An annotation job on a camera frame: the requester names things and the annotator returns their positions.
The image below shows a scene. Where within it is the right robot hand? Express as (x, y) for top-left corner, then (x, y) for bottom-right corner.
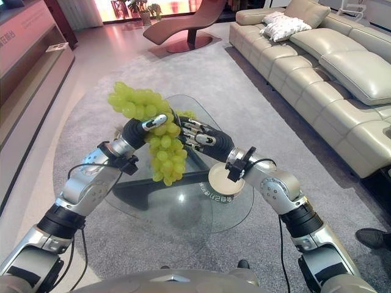
(177, 116), (233, 162)

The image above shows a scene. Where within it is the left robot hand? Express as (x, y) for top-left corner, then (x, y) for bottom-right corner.
(121, 112), (174, 151)

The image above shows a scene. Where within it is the green grape bunch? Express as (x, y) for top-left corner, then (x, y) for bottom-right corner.
(107, 81), (198, 186)

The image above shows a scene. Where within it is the beige round plate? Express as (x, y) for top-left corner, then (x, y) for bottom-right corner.
(207, 162), (246, 197)

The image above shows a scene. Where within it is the grey area rug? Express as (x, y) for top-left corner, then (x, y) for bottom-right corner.
(0, 22), (391, 293)

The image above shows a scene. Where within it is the glass coffee table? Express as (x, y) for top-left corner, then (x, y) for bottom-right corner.
(52, 94), (255, 235)

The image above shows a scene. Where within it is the brown chaise lounge chair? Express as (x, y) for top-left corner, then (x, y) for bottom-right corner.
(142, 0), (235, 54)

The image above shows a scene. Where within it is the pink display counter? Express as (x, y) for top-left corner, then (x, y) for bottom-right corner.
(0, 0), (76, 211)

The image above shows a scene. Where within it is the potted green plant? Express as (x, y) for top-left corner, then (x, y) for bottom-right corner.
(126, 0), (163, 26)

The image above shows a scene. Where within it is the beige leather sofa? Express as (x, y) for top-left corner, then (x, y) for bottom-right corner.
(228, 0), (391, 179)

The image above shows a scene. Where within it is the white patterned pillow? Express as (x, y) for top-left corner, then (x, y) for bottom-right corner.
(260, 11), (312, 43)

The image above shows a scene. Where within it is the silver robot torso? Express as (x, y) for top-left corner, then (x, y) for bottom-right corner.
(71, 267), (260, 293)

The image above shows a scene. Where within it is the person's black shoe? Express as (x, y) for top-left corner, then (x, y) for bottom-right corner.
(355, 227), (391, 251)

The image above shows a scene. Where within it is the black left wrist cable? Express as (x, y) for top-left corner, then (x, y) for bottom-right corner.
(60, 163), (123, 291)

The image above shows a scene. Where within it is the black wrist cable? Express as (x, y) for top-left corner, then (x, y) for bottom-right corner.
(244, 157), (291, 293)
(60, 163), (123, 291)

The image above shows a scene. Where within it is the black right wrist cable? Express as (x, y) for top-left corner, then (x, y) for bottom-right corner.
(244, 157), (291, 293)

